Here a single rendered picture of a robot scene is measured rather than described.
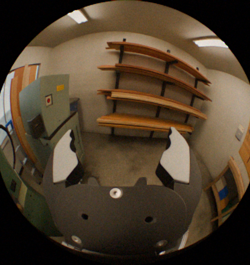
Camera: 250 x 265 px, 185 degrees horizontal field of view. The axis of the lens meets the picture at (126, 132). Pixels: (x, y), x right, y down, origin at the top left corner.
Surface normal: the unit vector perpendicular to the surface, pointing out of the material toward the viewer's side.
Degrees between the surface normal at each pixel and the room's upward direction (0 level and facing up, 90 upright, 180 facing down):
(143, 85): 90
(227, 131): 90
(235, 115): 90
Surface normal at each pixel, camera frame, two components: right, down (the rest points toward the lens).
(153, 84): 0.05, 0.55
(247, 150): -0.99, -0.08
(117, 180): 0.13, -0.83
